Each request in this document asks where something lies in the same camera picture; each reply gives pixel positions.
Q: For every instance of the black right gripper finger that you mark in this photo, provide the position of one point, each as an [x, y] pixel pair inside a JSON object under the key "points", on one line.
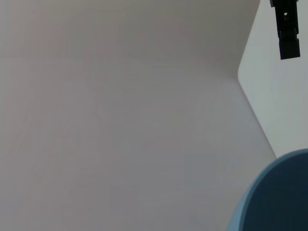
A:
{"points": [[287, 24]]}

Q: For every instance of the blue bowl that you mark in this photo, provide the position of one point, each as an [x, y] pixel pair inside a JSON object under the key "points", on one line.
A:
{"points": [[276, 197]]}

